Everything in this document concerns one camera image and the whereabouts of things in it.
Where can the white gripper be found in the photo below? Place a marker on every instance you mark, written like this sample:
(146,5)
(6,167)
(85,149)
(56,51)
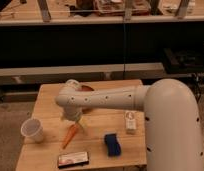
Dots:
(75,117)

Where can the orange chili pepper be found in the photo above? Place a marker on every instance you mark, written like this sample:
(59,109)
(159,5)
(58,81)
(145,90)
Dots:
(73,129)

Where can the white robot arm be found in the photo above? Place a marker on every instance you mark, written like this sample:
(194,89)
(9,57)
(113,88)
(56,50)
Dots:
(172,124)

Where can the orange ceramic bowl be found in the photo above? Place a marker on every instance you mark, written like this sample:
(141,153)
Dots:
(86,88)

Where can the wooden table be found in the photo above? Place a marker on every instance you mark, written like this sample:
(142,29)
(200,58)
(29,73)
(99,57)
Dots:
(43,156)

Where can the white plastic cup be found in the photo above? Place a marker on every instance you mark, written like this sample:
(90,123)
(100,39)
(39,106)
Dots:
(32,129)

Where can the small white bottle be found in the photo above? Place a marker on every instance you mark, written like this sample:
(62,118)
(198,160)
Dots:
(130,122)

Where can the cluttered tray on shelf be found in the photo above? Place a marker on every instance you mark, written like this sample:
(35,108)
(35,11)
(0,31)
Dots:
(117,7)

